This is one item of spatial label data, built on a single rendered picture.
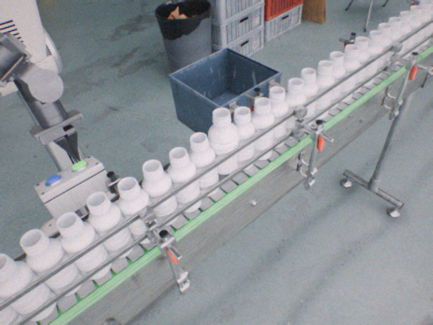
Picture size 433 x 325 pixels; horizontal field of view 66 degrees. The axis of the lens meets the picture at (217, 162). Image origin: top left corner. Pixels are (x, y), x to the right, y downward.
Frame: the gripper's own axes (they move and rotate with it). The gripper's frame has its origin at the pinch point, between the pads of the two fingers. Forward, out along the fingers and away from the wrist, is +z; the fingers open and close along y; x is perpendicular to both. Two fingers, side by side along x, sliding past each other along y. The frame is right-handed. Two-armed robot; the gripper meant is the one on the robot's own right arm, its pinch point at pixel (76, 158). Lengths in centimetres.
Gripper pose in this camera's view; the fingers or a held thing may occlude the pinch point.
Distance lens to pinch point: 80.1
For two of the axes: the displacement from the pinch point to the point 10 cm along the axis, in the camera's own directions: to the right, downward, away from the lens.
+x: -5.8, -2.3, 7.8
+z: 3.0, 8.3, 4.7
